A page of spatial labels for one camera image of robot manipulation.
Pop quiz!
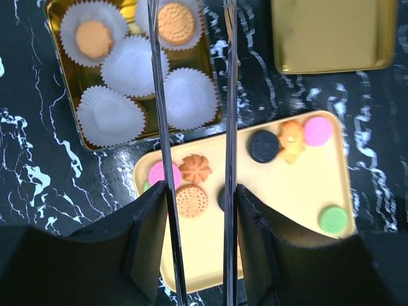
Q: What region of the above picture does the white paper cup front right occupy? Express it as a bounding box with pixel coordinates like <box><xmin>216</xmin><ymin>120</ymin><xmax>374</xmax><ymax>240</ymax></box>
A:
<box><xmin>164</xmin><ymin>68</ymin><xmax>219</xmax><ymax>130</ymax></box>

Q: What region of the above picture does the white paper cup front left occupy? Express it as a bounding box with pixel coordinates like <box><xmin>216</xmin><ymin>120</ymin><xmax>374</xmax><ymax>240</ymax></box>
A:
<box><xmin>76</xmin><ymin>85</ymin><xmax>146</xmax><ymax>147</ymax></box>

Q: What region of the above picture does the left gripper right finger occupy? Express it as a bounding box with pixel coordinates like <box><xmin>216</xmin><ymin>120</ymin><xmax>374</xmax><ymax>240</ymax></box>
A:
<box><xmin>222</xmin><ymin>1</ymin><xmax>238</xmax><ymax>306</ymax></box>

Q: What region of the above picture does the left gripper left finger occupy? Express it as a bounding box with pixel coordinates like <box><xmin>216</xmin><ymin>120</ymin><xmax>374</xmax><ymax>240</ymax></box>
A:
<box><xmin>147</xmin><ymin>1</ymin><xmax>188</xmax><ymax>305</ymax></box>

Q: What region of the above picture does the tan dotted round cookie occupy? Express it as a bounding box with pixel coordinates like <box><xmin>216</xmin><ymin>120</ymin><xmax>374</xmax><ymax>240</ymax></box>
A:
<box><xmin>176</xmin><ymin>184</ymin><xmax>208</xmax><ymax>219</ymax></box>

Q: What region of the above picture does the pink round cookie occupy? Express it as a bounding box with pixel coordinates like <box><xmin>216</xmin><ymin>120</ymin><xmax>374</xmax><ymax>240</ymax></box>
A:
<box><xmin>148</xmin><ymin>161</ymin><xmax>182</xmax><ymax>189</ymax></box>
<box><xmin>304</xmin><ymin>116</ymin><xmax>332</xmax><ymax>147</ymax></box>

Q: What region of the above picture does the orange swirl cookie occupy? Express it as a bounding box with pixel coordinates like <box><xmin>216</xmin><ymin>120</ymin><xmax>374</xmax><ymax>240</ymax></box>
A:
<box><xmin>179</xmin><ymin>154</ymin><xmax>212</xmax><ymax>184</ymax></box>

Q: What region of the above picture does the green round cookie left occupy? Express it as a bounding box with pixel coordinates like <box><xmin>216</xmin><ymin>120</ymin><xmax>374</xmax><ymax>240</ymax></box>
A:
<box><xmin>143</xmin><ymin>181</ymin><xmax>150</xmax><ymax>192</ymax></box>

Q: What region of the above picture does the black round cookie top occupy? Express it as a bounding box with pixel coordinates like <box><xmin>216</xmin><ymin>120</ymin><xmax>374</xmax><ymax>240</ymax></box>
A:
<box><xmin>248</xmin><ymin>130</ymin><xmax>279</xmax><ymax>163</ymax></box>

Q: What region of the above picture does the green round cookie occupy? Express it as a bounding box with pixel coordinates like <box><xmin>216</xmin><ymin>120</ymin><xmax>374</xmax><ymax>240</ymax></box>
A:
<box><xmin>318</xmin><ymin>205</ymin><xmax>348</xmax><ymax>235</ymax></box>
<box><xmin>143</xmin><ymin>181</ymin><xmax>150</xmax><ymax>192</ymax></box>

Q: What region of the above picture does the white paper cup back right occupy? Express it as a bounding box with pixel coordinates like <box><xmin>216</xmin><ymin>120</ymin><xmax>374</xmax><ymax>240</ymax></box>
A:
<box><xmin>157</xmin><ymin>1</ymin><xmax>203</xmax><ymax>50</ymax></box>

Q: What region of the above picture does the green round cookie right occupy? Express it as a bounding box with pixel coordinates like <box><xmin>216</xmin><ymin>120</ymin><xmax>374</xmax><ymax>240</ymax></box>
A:
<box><xmin>318</xmin><ymin>205</ymin><xmax>348</xmax><ymax>235</ymax></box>

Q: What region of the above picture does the gold tin lid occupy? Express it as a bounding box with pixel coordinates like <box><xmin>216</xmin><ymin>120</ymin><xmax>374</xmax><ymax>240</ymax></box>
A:
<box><xmin>271</xmin><ymin>1</ymin><xmax>398</xmax><ymax>75</ymax></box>

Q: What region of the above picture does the black round cookie centre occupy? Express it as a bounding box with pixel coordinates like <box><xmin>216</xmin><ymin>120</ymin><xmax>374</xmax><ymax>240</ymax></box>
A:
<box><xmin>217</xmin><ymin>187</ymin><xmax>225</xmax><ymax>211</ymax></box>

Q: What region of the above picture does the white paper cup centre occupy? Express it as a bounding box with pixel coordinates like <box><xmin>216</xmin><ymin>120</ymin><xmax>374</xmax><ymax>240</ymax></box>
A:
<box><xmin>101</xmin><ymin>35</ymin><xmax>155</xmax><ymax>98</ymax></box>

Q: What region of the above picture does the gold cookie tin box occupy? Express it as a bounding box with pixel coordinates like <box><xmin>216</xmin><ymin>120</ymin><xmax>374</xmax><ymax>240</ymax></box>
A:
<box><xmin>42</xmin><ymin>0</ymin><xmax>219</xmax><ymax>151</ymax></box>

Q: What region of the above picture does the plain orange round cookie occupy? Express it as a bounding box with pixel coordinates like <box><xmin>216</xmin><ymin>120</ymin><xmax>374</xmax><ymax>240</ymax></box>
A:
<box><xmin>76</xmin><ymin>20</ymin><xmax>113</xmax><ymax>59</ymax></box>

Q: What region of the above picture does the orange bear cookie top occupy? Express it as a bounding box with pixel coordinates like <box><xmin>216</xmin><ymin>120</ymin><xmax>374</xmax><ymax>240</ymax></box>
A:
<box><xmin>278</xmin><ymin>120</ymin><xmax>305</xmax><ymax>164</ymax></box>

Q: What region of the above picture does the tan ridged round cookie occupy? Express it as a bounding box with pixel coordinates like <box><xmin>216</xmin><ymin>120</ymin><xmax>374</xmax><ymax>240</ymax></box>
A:
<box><xmin>157</xmin><ymin>3</ymin><xmax>195</xmax><ymax>46</ymax></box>

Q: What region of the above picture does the black round cookie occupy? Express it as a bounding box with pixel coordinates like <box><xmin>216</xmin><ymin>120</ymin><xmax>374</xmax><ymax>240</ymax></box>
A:
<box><xmin>217</xmin><ymin>187</ymin><xmax>225</xmax><ymax>211</ymax></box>
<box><xmin>248</xmin><ymin>130</ymin><xmax>279</xmax><ymax>163</ymax></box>

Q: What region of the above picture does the yellow plastic tray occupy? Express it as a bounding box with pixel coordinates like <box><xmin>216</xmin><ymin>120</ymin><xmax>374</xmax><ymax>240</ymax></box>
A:
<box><xmin>133</xmin><ymin>110</ymin><xmax>357</xmax><ymax>296</ymax></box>

